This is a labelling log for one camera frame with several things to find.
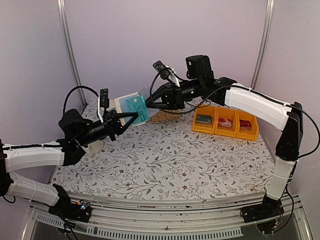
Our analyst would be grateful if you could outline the teal green credit card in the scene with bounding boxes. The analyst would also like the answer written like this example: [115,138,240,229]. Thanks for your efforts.
[124,95,150,126]

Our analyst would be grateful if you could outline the red cards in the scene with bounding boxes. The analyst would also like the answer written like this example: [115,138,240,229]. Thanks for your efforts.
[239,119,252,130]

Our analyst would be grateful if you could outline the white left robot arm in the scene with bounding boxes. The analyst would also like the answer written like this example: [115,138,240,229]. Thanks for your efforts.
[0,109,138,206]

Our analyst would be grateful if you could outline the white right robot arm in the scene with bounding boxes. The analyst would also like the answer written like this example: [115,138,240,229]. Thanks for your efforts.
[146,55,303,201]

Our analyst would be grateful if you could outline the woven bamboo tray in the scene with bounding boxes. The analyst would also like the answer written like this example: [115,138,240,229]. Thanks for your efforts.
[149,110,182,124]

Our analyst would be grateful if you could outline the cream ceramic mug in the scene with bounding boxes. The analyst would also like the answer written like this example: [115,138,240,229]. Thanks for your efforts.
[82,140,104,156]

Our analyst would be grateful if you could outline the green item in bin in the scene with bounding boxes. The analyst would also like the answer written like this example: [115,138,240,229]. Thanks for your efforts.
[196,114,212,125]

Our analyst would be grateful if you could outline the yellow bin left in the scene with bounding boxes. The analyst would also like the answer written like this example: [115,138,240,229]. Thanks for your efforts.
[192,105,216,134]

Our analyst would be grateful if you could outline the yellow bin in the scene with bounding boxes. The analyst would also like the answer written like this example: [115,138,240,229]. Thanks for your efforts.
[214,107,238,138]
[236,110,259,141]
[192,105,216,134]

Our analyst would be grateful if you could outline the yellow bin middle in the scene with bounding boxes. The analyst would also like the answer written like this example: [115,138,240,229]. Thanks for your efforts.
[214,107,238,138]

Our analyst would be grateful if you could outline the floral patterned table mat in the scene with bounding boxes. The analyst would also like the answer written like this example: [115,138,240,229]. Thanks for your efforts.
[51,114,275,201]

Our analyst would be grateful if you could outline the pink red item in bin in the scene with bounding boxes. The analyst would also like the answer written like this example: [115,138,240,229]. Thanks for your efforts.
[218,117,233,128]

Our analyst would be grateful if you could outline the yellow bin right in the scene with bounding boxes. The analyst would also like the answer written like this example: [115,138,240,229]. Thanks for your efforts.
[236,110,259,141]

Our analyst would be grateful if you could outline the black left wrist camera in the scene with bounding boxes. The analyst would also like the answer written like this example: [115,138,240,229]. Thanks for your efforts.
[97,88,110,123]

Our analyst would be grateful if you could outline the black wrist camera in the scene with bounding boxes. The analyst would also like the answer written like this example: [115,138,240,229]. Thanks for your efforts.
[97,88,110,123]
[152,60,180,87]

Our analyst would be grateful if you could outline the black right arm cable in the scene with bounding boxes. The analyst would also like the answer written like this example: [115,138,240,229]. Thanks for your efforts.
[148,71,320,158]

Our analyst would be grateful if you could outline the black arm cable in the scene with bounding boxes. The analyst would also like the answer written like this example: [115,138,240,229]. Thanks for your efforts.
[148,71,320,158]
[62,85,100,116]

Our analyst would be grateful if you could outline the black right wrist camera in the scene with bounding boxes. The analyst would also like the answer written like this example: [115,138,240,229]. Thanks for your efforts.
[152,60,180,87]

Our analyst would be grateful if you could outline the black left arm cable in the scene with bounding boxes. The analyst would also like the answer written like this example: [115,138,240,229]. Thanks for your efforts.
[62,85,100,116]

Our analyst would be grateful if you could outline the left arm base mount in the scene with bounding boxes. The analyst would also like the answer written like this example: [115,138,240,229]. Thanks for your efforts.
[48,184,92,223]

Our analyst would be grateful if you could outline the aluminium frame post left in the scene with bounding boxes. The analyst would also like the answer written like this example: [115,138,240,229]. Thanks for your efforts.
[56,0,86,106]

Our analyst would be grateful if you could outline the aluminium frame post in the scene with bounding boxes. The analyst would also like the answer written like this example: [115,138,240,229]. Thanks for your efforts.
[56,0,86,106]
[250,0,275,89]

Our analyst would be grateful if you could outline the aluminium front rail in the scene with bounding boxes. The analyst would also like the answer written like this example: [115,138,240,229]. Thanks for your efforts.
[22,193,315,240]

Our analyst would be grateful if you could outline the aluminium frame post right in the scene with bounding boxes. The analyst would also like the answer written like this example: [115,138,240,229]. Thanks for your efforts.
[250,0,275,89]

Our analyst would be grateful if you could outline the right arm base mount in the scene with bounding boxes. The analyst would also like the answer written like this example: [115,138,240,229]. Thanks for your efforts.
[240,194,285,223]

